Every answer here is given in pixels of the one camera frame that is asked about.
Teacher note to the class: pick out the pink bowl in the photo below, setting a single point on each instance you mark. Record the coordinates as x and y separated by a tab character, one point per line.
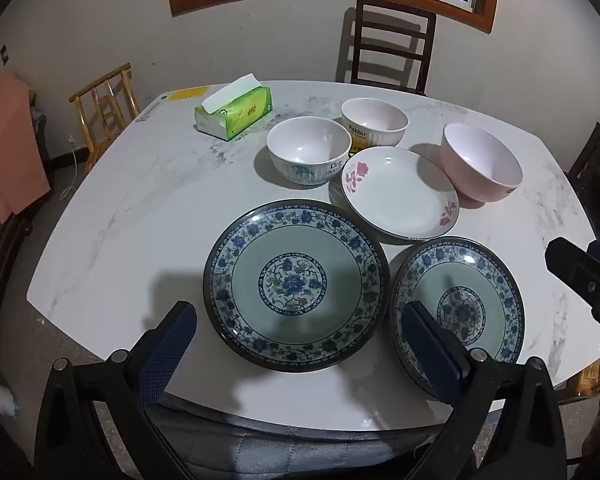
480	160

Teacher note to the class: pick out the white ribbed bowl yellow label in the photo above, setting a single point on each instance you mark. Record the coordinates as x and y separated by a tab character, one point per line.
375	115

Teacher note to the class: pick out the yellow rectangular sticker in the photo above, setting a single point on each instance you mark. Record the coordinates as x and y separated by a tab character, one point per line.
187	94

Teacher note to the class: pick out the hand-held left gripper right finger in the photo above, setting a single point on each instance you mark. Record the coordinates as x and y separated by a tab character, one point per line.
430	355

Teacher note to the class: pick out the pink cloth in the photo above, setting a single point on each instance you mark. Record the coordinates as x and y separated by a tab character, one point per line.
10	150

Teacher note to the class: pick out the dark wooden slatted chair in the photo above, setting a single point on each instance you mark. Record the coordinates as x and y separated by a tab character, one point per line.
395	10

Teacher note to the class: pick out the large blue patterned plate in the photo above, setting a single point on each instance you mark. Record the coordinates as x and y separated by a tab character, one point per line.
330	280

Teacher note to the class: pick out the bamboo chair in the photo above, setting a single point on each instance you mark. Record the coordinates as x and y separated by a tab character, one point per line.
100	81

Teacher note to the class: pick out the white bowl with umbrella print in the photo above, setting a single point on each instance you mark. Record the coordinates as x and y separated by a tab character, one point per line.
305	140

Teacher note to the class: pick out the small blue patterned plate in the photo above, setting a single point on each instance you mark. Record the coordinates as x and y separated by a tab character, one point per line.
480	280

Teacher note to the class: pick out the green tissue box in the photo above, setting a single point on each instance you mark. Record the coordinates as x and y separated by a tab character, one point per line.
240	110

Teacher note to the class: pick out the light wooden chair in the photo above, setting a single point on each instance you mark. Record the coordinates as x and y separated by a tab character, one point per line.
587	381

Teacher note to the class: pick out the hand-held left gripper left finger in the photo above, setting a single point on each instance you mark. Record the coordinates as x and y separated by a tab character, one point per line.
167	355

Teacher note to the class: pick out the white pink-flowered plate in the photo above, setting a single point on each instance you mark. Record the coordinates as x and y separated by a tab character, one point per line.
400	195

